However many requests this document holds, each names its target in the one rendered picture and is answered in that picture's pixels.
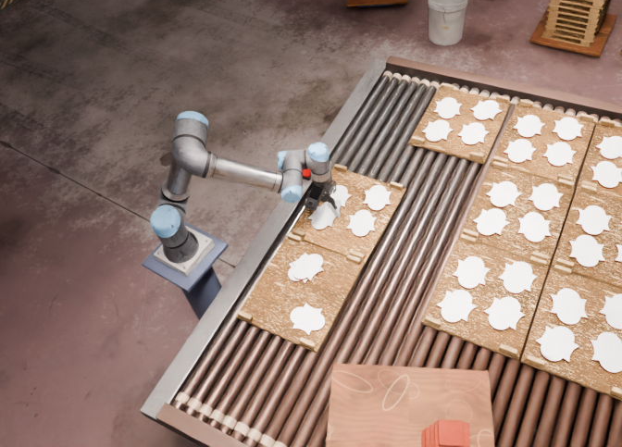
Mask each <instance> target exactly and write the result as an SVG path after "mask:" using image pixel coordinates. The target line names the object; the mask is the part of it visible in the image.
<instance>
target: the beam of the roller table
mask: <svg viewBox="0 0 622 447"><path fill-rule="evenodd" d="M386 61H387V60H382V59H377V58H375V59H374V61H373V62H372V64H371V65H370V67H369V68H368V70H367V72H366V73H365V75H364V76H363V78H362V79H361V81H360V82H359V83H358V84H357V86H356V87H355V89H354V91H353V92H352V94H351V95H350V96H349V98H348V99H347V101H346V102H345V104H344V105H343V107H342V109H341V110H340V112H339V113H338V115H337V116H336V118H335V119H334V120H333V121H332V123H331V124H330V126H329V128H328V129H327V131H326V132H325V134H324V135H323V137H322V138H321V140H320V141H319V142H320V143H324V144H325V145H326V146H327V147H328V152H329V155H330V157H329V159H330V158H331V156H332V155H333V153H334V152H335V150H336V149H337V147H338V146H339V144H340V142H341V141H342V139H343V137H344V136H345V134H346V133H347V131H348V130H349V129H350V127H351V126H352V124H353V123H354V121H355V119H356V117H357V116H358V114H359V113H360V111H361V110H362V108H363V106H364V105H365V103H366V102H367V100H368V98H369V97H370V95H371V94H372V93H373V91H374V90H375V88H376V87H377V85H378V83H379V81H380V80H381V78H382V75H383V74H384V72H385V71H386ZM313 185H314V182H313V180H312V178H311V180H304V179H303V190H302V198H301V199H300V200H299V201H298V202H296V203H287V202H285V201H283V200H282V198H281V199H280V201H279V203H278V204H277V206H276V207H275V209H274V210H273V212H272V213H271V215H270V216H269V218H268V219H267V221H266V223H265V224H264V226H263V227H262V229H261V230H260V231H259V232H258V234H257V235H256V237H255V239H254V240H253V242H252V243H251V245H250V246H249V248H248V249H247V251H246V252H245V254H244V255H243V257H242V258H241V260H240V261H239V263H238V264H237V266H236V267H235V268H234V269H233V271H232V272H231V274H230V276H229V277H228V279H227V280H226V282H225V283H224V285H223V286H222V288H221V289H220V291H219V292H218V294H217V296H216V297H215V299H214V300H213V302H212V303H211V305H210V306H209V307H208V308H207V310H206V311H205V313H204V315H203V316H202V318H201V319H200V321H199V322H198V324H197V325H196V327H195V328H194V330H193V332H192V333H191V335H190V336H189V338H188V339H187V341H186V342H185V343H184V344H183V346H182V347H181V349H180V351H179V352H178V354H177V355H176V357H175V358H174V360H173V361H172V363H171V364H170V366H169V367H168V369H167V371H166V372H165V374H164V375H163V377H162V378H161V380H159V382H158V383H157V385H156V386H155V388H154V390H153V391H152V393H151V394H150V396H149V397H148V399H147V400H146V402H145V403H144V405H143V407H142V408H141V410H140V411H141V412H142V413H143V414H144V416H146V417H148V418H150V419H151V420H153V421H155V422H156V423H158V424H160V425H161V426H163V425H162V424H161V423H160V422H159V421H158V420H157V419H156V415H157V414H158V412H159V411H160V409H161V407H162V406H163V404H164V403H168V404H170V405H173V403H174V402H175V398H176V397H177V395H178V394H179V392H181V390H182V389H183V387H184V386H185V384H186V383H187V381H188V379H189V378H190V376H191V375H192V373H193V372H194V370H195V369H196V367H197V366H198V364H199V363H200V361H201V360H202V358H203V356H204V355H205V353H206V351H207V350H208V348H209V347H210V345H211V343H212V342H213V340H214V339H215V338H216V337H217V335H218V333H219V331H220V330H221V328H222V327H223V325H224V324H225V322H226V320H227V319H228V317H229V316H230V314H231V312H232V311H233V309H234V307H235V306H236V304H237V303H238V302H239V301H240V299H241V297H242V296H243V294H244V292H245V291H246V289H247V288H248V286H249V284H250V283H251V281H252V280H253V278H254V277H255V274H256V273H257V271H258V270H259V268H261V266H262V265H263V263H264V261H265V260H266V258H267V256H268V255H269V253H270V252H271V250H272V248H273V247H274V245H275V244H276V242H277V241H278V239H279V237H280V235H281V234H282V233H283V232H284V230H285V229H286V227H287V225H288V224H289V222H290V221H291V219H292V217H293V215H294V214H295V212H296V211H297V209H298V208H299V206H300V205H301V203H302V202H303V200H304V199H305V197H306V195H307V194H308V192H309V191H310V189H311V188H312V186H313Z"/></svg>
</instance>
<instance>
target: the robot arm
mask: <svg viewBox="0 0 622 447"><path fill-rule="evenodd" d="M208 129H209V127H208V120H207V119H206V118H205V116H203V115H202V114H200V113H197V112H193V111H186V112H182V113H180V114H179V115H178V117H177V119H176V126H175V130H174V134H173V139H172V144H171V153H172V156H173V157H172V161H171V165H170V170H169V173H168V179H167V180H165V181H164V182H163V184H162V186H161V188H160V195H159V200H158V205H157V209H156V211H154V212H153V214H152V216H151V218H150V223H151V226H152V229H153V231H154V233H155V234H156V235H157V237H158V239H159V240H160V241H161V242H162V244H163V253H164V255H165V257H166V258H167V260H168V261H170V262H172V263H176V264H180V263H184V262H187V261H189V260H190V259H192V258H193V257H194V256H195V255H196V253H197V251H198V249H199V242H198V240H197V238H196V236H195V235H194V234H193V233H192V232H190V231H189V230H187V229H186V227H185V225H184V221H185V215H186V208H187V204H188V200H189V196H190V193H191V188H190V185H189V182H190V179H191V176H192V174H193V175H194V176H197V177H200V178H204V179H206V178H208V177H212V178H216V179H221V180H227V181H231V182H235V183H239V184H242V185H246V186H250V187H254V188H257V189H261V190H266V191H270V192H276V193H280V194H281V198H282V200H283V201H285V202H287V203H296V202H298V201H299V200H300V199H301V198H302V190H303V169H310V170H311V176H312V180H313V182H314V185H313V187H312V190H310V191H309V192H308V194H307V195H306V203H305V207H306V208H308V209H310V210H313V211H316V210H317V207H318V205H319V202H320V201H321V202H323V203H326V202H328V204H327V206H328V207H329V208H330V209H331V211H332V213H334V215H335V217H340V212H339V209H340V206H341V204H342V202H341V200H340V199H339V200H336V201H335V199H334V198H332V197H331V194H332V190H333V193H335V192H336V191H337V188H336V181H335V180H332V176H331V169H330V160H329V157H330V155H329V152H328V147H327V146H326V145H325V144H324V143H312V144H310V145H309V147H308V149H306V150H292V151H290V150H288V151H281V152H278V168H279V170H282V173H279V172H277V171H273V170H269V169H265V168H259V167H255V166H251V165H248V164H244V163H241V162H237V161H233V160H229V159H226V158H222V157H219V156H215V155H214V154H213V153H212V152H209V151H206V149H205V144H206V137H207V131H208ZM332 182H334V183H333V184H332ZM334 186H335V190H334Z"/></svg>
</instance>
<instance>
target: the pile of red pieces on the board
mask: <svg viewBox="0 0 622 447"><path fill-rule="evenodd" d="M421 447H470V439H469V423H466V422H463V421H462V420H443V419H438V422H434V425H430V426H429V428H425V430H422V434H421Z"/></svg>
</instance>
